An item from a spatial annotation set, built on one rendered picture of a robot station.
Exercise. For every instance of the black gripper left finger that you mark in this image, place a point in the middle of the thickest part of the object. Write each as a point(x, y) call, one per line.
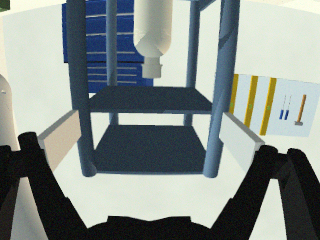
point(59, 218)

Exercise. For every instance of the white plastic bottle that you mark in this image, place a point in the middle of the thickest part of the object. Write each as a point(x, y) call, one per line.
point(152, 33)

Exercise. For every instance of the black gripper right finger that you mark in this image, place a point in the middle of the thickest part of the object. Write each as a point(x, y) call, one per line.
point(298, 184)

